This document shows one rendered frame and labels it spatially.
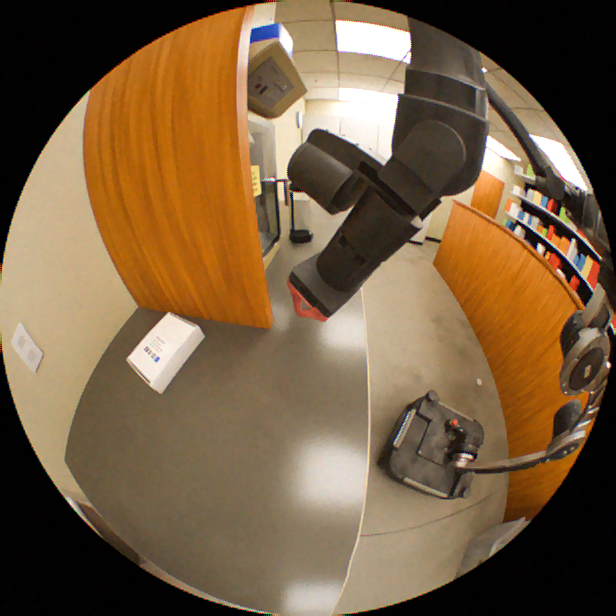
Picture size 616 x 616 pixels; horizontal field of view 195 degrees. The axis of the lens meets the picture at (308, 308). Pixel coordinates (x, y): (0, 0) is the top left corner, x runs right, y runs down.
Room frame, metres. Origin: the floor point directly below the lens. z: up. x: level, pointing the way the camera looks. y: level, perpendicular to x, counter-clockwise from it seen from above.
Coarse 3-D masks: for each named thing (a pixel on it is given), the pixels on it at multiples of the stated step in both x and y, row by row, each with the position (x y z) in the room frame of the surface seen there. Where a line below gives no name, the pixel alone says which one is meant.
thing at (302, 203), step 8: (296, 192) 0.70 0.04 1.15; (296, 200) 0.70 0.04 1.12; (304, 200) 0.70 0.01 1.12; (296, 208) 0.70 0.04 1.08; (304, 208) 0.70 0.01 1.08; (296, 216) 0.70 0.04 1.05; (304, 216) 0.70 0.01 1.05; (296, 224) 0.70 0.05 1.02; (304, 224) 0.70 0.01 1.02; (296, 232) 0.70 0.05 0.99; (304, 232) 0.70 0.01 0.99
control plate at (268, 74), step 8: (264, 64) 0.36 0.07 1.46; (272, 64) 0.38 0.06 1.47; (256, 72) 0.37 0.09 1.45; (264, 72) 0.39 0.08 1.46; (272, 72) 0.41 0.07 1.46; (280, 72) 0.43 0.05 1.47; (248, 80) 0.37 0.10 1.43; (256, 80) 0.39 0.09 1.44; (264, 80) 0.41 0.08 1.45; (272, 80) 0.44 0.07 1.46; (288, 80) 0.49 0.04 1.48; (248, 88) 0.39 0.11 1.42; (272, 88) 0.47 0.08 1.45; (280, 88) 0.49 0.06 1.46; (288, 88) 0.52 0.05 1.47; (256, 96) 0.44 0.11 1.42; (264, 96) 0.47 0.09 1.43; (280, 96) 0.53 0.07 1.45; (272, 104) 0.54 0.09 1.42
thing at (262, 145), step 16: (256, 128) 0.50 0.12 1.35; (272, 128) 0.62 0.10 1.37; (256, 144) 0.49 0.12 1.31; (272, 144) 0.61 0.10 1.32; (256, 160) 0.49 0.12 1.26; (272, 160) 0.61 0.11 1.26; (272, 176) 0.60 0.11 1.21; (272, 192) 0.59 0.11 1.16; (256, 208) 0.46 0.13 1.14; (272, 208) 0.57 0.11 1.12; (272, 224) 0.56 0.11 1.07; (272, 240) 0.55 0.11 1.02
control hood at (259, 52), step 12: (252, 48) 0.33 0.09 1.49; (264, 48) 0.32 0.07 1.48; (276, 48) 0.34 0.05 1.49; (252, 60) 0.33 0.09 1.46; (264, 60) 0.35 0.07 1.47; (276, 60) 0.38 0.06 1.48; (288, 60) 0.41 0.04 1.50; (288, 72) 0.45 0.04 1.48; (300, 84) 0.55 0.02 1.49; (252, 96) 0.43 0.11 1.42; (288, 96) 0.57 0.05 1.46; (300, 96) 0.62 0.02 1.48; (264, 108) 0.53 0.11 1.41; (276, 108) 0.58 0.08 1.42; (288, 108) 0.64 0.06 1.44
